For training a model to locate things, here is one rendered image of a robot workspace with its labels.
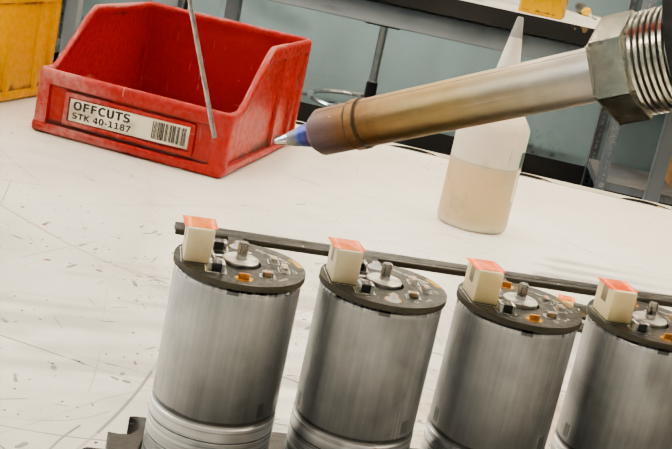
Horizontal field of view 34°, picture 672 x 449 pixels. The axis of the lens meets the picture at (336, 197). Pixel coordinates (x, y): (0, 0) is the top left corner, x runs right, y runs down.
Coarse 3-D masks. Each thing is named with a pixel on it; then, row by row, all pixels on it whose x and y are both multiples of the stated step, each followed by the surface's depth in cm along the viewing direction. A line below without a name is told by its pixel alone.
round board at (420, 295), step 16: (320, 272) 21; (368, 272) 22; (400, 272) 22; (336, 288) 21; (352, 288) 21; (368, 288) 21; (416, 288) 21; (432, 288) 22; (368, 304) 20; (384, 304) 20; (400, 304) 20; (416, 304) 21; (432, 304) 21
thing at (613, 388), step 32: (608, 352) 22; (640, 352) 21; (576, 384) 23; (608, 384) 22; (640, 384) 22; (576, 416) 22; (608, 416) 22; (640, 416) 22; (576, 448) 22; (608, 448) 22; (640, 448) 22
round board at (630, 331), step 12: (588, 312) 22; (660, 312) 23; (600, 324) 22; (612, 324) 22; (624, 324) 22; (636, 324) 22; (648, 324) 22; (624, 336) 22; (636, 336) 21; (648, 336) 22; (660, 348) 21
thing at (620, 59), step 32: (608, 32) 15; (640, 32) 15; (512, 64) 17; (544, 64) 16; (576, 64) 16; (608, 64) 15; (640, 64) 15; (384, 96) 18; (416, 96) 17; (448, 96) 17; (480, 96) 17; (512, 96) 16; (544, 96) 16; (576, 96) 16; (608, 96) 15; (640, 96) 15; (320, 128) 18; (352, 128) 18; (384, 128) 18; (416, 128) 17; (448, 128) 17
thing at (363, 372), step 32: (320, 288) 21; (384, 288) 21; (320, 320) 21; (352, 320) 20; (384, 320) 20; (416, 320) 20; (320, 352) 21; (352, 352) 21; (384, 352) 20; (416, 352) 21; (320, 384) 21; (352, 384) 21; (384, 384) 21; (416, 384) 21; (320, 416) 21; (352, 416) 21; (384, 416) 21; (288, 448) 22; (320, 448) 21; (352, 448) 21; (384, 448) 21
